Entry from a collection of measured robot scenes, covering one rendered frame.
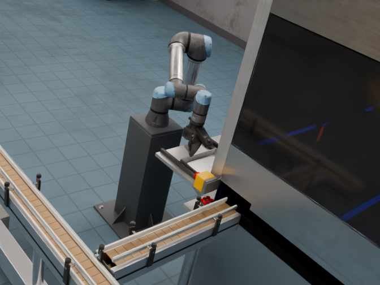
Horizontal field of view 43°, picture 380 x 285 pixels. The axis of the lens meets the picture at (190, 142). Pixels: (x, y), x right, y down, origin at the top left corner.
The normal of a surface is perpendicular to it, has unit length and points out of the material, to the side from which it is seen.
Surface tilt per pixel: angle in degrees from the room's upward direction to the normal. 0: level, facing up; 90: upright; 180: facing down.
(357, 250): 90
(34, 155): 0
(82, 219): 0
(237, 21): 90
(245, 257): 90
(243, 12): 90
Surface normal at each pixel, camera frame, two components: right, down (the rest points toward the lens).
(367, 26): -0.73, 0.20
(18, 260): 0.21, -0.85
